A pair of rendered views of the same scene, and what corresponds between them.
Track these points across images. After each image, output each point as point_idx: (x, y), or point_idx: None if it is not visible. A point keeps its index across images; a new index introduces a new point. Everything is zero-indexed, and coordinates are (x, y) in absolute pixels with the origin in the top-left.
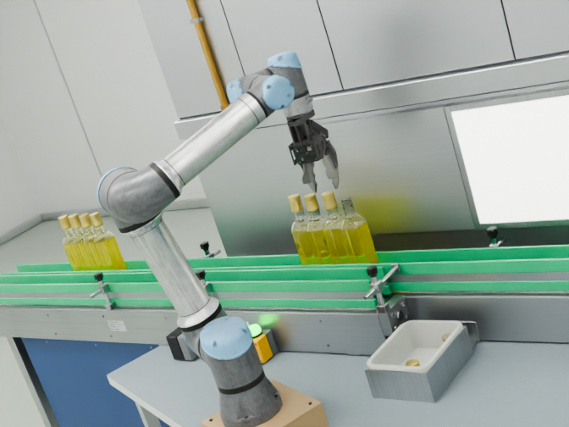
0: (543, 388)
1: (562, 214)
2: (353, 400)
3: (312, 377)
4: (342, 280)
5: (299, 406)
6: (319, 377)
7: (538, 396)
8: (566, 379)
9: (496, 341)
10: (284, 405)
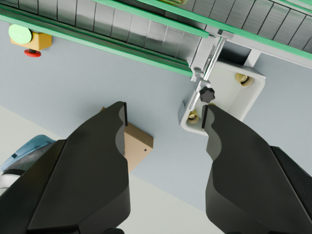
0: (290, 121)
1: None
2: (162, 114)
3: (115, 78)
4: (150, 61)
5: (138, 151)
6: (123, 79)
7: (285, 129)
8: (308, 115)
9: None
10: (126, 148)
